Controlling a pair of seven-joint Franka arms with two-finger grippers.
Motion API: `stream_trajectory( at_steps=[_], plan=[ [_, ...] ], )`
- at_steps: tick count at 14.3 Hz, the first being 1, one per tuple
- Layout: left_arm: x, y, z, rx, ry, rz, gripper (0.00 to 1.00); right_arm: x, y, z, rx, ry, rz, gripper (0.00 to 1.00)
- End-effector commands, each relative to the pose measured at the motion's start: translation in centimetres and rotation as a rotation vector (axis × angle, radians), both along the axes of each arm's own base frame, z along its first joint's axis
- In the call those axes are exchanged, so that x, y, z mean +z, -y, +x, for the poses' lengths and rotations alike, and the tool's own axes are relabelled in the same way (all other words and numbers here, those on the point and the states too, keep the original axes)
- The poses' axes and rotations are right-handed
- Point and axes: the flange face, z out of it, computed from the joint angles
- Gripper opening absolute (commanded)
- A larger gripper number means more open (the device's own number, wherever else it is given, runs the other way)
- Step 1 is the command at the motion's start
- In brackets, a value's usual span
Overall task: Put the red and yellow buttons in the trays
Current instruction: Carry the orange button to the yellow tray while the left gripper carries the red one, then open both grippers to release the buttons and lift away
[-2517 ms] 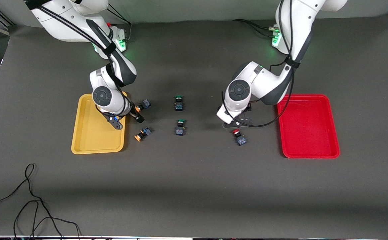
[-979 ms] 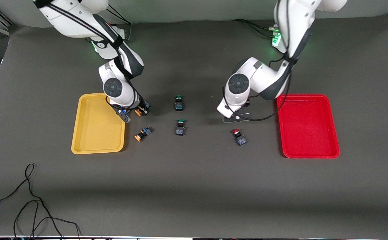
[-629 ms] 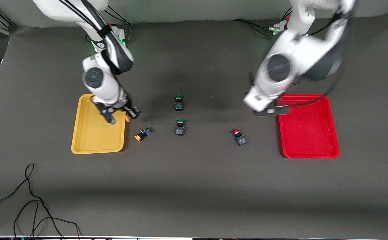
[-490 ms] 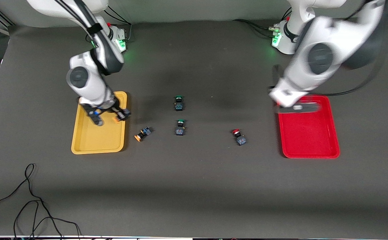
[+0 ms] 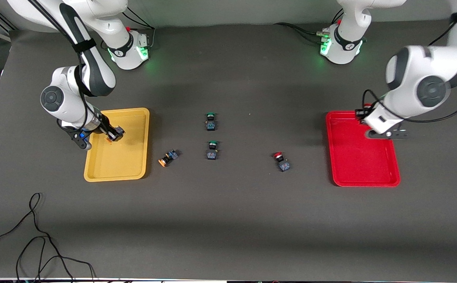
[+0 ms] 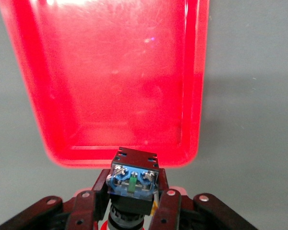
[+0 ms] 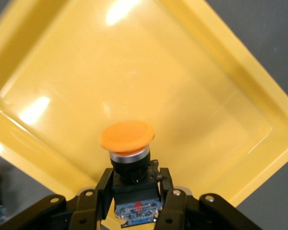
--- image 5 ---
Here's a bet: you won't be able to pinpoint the yellow plastic tray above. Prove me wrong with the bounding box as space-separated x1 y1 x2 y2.
84 107 150 183

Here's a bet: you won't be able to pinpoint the red plastic tray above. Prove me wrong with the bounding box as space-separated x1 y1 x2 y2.
326 111 401 187

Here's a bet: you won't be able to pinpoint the dark grey table cloth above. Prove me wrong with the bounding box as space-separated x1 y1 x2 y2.
0 22 457 281

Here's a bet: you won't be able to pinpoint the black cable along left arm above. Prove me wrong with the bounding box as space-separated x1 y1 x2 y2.
361 0 457 125

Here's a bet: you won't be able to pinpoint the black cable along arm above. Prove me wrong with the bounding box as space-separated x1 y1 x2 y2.
361 0 457 125
27 0 95 132

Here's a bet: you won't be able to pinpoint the black cable along right arm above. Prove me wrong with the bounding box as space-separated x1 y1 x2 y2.
27 0 95 132

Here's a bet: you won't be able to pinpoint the black left arm base cables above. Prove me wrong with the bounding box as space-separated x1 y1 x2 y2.
273 8 346 44

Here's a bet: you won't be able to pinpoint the black arm base cables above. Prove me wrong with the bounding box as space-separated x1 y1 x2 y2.
273 8 346 44
119 6 156 50

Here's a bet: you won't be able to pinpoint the black right arm base cables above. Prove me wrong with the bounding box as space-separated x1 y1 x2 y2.
119 6 156 50

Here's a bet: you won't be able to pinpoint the thin black loose cable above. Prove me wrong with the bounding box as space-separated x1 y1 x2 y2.
0 193 97 283

